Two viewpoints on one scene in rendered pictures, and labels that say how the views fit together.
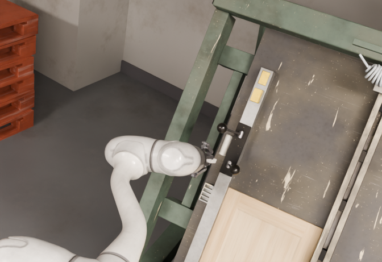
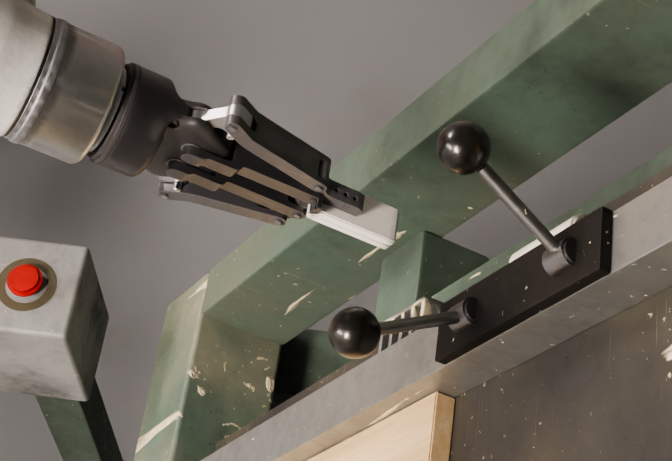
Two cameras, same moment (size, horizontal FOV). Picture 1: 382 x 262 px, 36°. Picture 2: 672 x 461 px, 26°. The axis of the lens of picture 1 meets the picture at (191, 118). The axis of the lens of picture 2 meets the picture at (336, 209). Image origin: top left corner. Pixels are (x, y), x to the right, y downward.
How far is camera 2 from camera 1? 171 cm
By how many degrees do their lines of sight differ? 57
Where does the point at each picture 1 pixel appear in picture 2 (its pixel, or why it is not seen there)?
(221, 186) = (414, 358)
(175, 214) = (392, 305)
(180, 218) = not seen: hidden behind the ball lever
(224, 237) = not seen: outside the picture
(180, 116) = (561, 1)
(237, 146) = (522, 287)
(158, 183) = (382, 160)
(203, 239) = (289, 439)
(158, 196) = not seen: hidden behind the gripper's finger
